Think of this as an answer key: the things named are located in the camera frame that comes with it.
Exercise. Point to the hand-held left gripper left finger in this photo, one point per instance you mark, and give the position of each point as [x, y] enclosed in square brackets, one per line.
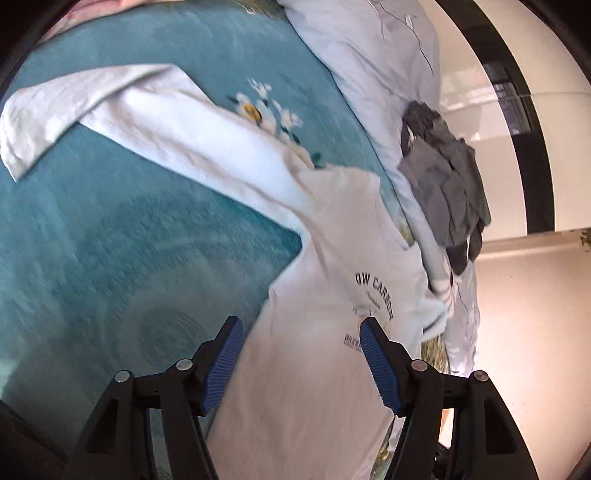
[221, 369]

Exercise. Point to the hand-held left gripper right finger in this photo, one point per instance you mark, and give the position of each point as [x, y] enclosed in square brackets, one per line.
[378, 369]

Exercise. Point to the light blue printed sweatshirt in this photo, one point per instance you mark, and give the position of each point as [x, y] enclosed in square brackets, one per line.
[323, 258]

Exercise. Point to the pile of grey clothes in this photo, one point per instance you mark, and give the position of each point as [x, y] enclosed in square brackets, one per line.
[443, 184]

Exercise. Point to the dark grey garment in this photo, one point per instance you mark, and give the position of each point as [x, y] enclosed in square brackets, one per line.
[461, 256]

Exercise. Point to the teal floral bedsheet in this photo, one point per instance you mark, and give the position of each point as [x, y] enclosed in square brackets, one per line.
[115, 230]

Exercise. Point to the white and black wardrobe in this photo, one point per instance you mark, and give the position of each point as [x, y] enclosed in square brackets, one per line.
[475, 115]

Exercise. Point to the pink cloth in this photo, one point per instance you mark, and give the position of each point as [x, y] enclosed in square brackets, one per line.
[92, 11]

